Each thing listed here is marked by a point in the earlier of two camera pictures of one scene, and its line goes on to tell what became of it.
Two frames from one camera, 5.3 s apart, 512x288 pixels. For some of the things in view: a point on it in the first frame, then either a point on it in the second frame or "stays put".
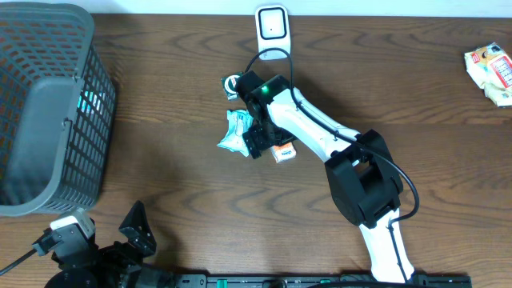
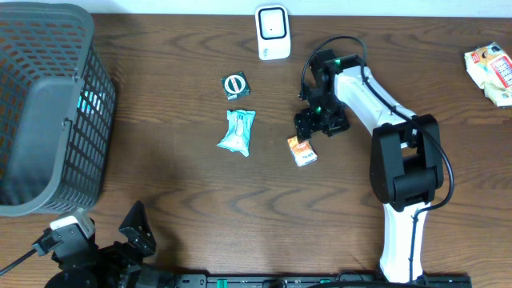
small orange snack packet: (283, 152) to (303, 153)
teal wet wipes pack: (239, 121) stays put
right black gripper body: (260, 135) to (326, 113)
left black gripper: (110, 254) stays put
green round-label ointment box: (230, 86) stays put
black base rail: (420, 280) stays put
